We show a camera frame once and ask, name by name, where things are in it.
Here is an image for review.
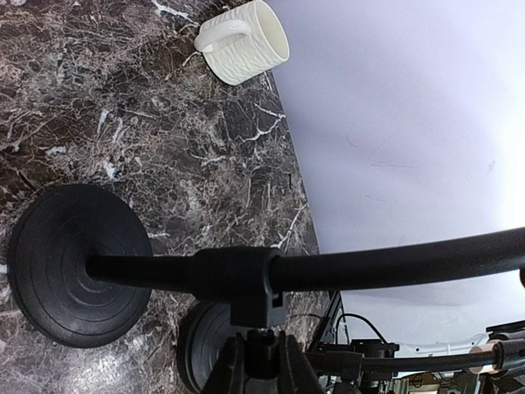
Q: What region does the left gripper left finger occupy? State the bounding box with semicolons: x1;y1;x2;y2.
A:
200;334;245;394

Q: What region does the beige mug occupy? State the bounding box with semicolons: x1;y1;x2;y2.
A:
194;1;290;86

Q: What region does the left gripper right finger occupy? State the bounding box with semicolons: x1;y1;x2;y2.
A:
282;332;324;394

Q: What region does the black mic stand cream mic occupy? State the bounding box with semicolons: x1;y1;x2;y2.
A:
176;301;525;394

